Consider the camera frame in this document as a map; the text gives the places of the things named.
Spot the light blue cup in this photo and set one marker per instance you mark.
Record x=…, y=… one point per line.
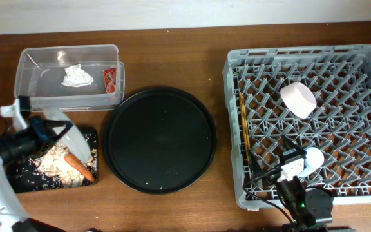
x=314, y=160

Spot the wooden chopstick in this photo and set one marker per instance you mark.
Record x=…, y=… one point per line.
x=247, y=153
x=247, y=125

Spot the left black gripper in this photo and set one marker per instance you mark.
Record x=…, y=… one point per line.
x=39, y=127

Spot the pink white bowl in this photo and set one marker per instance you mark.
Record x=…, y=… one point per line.
x=298, y=99

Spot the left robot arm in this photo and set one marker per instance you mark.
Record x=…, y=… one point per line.
x=13, y=216

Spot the white paper napkin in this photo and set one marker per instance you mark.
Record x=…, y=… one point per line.
x=76, y=77

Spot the round black serving tray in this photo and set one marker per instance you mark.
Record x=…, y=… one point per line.
x=160, y=140

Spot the grey dishwasher rack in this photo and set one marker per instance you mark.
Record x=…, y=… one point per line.
x=340, y=126

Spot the grey plate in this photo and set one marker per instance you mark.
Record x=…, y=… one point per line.
x=73, y=139

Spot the red snack wrapper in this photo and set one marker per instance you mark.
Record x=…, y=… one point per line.
x=110, y=77

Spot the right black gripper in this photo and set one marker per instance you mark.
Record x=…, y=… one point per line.
x=257, y=169

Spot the clear plastic waste bin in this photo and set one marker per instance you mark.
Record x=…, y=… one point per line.
x=40, y=72

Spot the food scraps rice and nuts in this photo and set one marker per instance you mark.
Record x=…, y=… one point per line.
x=53, y=163

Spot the orange carrot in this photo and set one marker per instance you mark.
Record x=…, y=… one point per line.
x=75, y=163

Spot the black rectangular tray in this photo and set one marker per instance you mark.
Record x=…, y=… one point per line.
x=24, y=176

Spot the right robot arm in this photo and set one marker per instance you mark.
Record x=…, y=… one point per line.
x=309, y=207

